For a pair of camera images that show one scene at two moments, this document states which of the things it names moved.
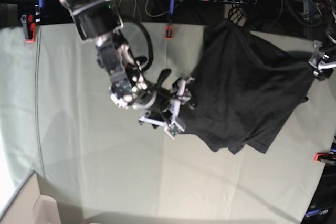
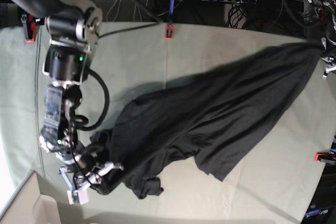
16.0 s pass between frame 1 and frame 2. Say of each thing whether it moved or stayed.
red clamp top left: stayed
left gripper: moved
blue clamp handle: stayed
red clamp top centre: stayed
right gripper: moved
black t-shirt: moved
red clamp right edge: stayed
